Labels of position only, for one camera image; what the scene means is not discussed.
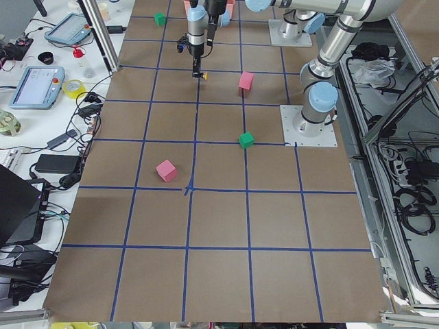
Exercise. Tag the pink cube far side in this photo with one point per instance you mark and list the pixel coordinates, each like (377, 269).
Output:
(166, 170)

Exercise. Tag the pink cube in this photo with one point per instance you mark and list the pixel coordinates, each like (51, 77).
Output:
(245, 82)
(166, 170)

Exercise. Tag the aluminium profile post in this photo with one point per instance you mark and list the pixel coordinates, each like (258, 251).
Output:
(90, 10)

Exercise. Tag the black laptop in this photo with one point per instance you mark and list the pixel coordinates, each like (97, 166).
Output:
(23, 203)

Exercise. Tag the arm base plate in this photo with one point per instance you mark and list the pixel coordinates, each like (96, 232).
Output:
(297, 132)
(283, 34)

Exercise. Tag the pink cube centre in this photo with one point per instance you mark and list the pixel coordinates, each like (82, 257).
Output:
(245, 82)

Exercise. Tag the yellow tape roll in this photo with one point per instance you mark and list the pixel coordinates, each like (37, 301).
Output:
(74, 89)

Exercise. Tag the pink plastic tray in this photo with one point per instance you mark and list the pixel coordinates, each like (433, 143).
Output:
(229, 6)

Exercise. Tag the teach pendant far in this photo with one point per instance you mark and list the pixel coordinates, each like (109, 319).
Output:
(72, 30)

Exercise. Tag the green cube near tray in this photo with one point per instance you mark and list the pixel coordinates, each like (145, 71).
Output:
(160, 19)

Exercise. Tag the teach pendant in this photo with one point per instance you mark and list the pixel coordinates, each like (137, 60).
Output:
(72, 30)
(38, 88)

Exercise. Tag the green cube near base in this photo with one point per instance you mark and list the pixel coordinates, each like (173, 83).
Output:
(246, 140)

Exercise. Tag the black power adapter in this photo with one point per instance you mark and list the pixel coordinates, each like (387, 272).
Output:
(49, 163)

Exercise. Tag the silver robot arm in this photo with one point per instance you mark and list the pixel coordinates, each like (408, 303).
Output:
(205, 17)
(320, 95)

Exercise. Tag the teach pendant near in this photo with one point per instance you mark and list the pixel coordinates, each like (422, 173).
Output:
(38, 88)

